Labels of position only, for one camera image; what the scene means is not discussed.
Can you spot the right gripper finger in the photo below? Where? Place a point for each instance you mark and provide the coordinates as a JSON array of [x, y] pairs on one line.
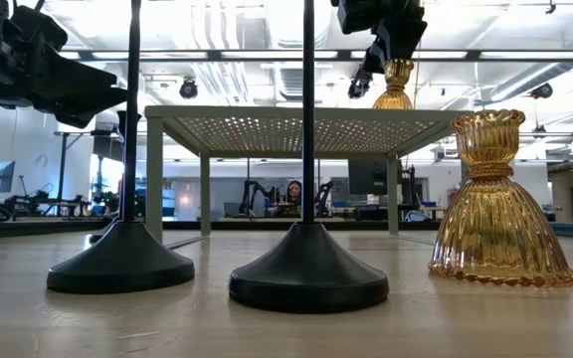
[[405, 47], [378, 52]]

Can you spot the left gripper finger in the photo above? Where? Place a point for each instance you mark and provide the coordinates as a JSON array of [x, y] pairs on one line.
[[82, 107], [72, 74]]

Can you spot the amber ribbed glass candle holder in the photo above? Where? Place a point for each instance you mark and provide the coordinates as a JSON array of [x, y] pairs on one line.
[[500, 233], [393, 99]]

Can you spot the tall black candlestick holder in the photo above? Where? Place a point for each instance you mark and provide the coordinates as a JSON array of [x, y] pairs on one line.
[[309, 273], [120, 263]]

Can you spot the black ceiling spot lamp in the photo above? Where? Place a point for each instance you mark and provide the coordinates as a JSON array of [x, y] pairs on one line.
[[358, 87], [542, 91], [188, 89]]

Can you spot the black monitor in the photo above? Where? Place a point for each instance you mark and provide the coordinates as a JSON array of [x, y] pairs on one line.
[[366, 176]]

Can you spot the green perforated metal shelf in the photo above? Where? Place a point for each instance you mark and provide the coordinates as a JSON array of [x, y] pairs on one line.
[[266, 113]]

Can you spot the person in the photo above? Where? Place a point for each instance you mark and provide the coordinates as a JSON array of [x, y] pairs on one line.
[[294, 191]]

